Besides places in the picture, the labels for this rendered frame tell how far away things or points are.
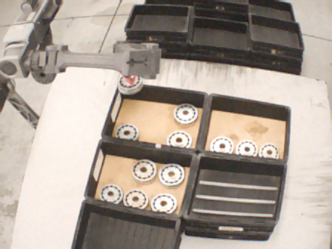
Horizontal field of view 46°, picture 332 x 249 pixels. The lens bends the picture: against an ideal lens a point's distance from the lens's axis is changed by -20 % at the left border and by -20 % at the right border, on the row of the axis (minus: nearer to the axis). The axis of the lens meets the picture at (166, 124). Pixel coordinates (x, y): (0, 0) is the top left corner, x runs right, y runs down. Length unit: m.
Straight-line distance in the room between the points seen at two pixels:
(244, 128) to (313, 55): 1.79
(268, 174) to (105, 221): 0.71
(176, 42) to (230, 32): 0.44
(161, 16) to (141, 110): 1.12
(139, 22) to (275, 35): 0.94
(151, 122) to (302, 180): 0.78
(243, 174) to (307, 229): 0.46
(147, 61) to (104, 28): 2.49
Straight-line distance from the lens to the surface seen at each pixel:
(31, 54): 1.57
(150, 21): 3.06
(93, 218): 1.88
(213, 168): 1.92
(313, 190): 2.09
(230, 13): 3.17
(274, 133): 2.06
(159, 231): 1.81
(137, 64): 1.34
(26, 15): 1.74
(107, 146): 1.95
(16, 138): 3.30
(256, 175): 1.93
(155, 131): 2.04
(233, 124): 2.06
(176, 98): 2.09
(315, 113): 2.35
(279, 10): 3.47
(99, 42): 3.70
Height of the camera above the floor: 2.50
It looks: 54 degrees down
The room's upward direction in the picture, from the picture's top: 6 degrees counter-clockwise
